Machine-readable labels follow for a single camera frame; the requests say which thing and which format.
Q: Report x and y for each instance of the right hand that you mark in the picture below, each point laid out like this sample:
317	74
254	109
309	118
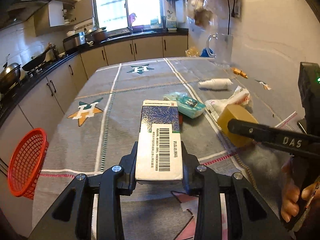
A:
291	193

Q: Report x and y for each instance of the hanging plastic food bags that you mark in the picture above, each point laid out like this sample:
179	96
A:
205	13

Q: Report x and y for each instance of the orange candy wrapper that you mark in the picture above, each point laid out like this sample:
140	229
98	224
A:
239	72

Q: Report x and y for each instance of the blue plastic bag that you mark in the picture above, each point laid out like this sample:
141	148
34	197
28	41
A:
206	54

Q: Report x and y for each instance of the brown cooking pot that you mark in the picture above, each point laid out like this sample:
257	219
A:
99	35

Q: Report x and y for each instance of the beige upper kitchen cabinets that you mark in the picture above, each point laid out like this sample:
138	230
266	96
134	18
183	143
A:
59	15

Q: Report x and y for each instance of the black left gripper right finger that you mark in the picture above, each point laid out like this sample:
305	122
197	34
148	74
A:
228	206

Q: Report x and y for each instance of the blue white medicine box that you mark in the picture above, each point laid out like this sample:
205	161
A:
159	150

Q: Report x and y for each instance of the grey patterned tablecloth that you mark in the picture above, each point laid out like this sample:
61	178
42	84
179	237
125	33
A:
102	124

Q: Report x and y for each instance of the yellow square container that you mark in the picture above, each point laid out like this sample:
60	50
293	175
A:
235	122

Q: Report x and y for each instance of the red plastic basket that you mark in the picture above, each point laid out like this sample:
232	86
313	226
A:
26	163

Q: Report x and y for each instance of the silver rice cooker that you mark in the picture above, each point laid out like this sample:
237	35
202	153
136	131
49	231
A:
74	41

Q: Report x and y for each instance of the kitchen window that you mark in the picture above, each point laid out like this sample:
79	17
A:
135	15

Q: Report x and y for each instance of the clear glass pitcher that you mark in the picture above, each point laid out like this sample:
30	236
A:
221	45

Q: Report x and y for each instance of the white spray bottle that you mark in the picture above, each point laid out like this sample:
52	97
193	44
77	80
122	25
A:
216	84

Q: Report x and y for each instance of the beige lower kitchen cabinets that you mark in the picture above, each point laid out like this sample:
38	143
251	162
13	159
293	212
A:
41	99

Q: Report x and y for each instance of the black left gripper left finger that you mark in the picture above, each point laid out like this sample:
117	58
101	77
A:
70	216

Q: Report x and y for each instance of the orange-brown snack wrapper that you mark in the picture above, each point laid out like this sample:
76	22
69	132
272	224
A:
180	119

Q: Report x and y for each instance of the white bag red lettering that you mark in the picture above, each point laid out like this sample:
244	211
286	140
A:
241	96

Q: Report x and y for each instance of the steel wok with lid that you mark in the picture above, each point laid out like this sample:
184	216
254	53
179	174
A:
10	75

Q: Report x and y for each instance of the beige kitchen cabinets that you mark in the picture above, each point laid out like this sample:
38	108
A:
41	99
59	15

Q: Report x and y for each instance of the black frying pan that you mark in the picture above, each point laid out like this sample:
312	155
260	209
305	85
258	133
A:
37	60

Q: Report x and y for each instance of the range hood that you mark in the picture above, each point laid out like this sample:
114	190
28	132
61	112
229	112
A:
20	11

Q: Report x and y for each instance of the teal tissue packet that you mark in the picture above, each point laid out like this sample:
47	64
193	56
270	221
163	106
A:
186	105

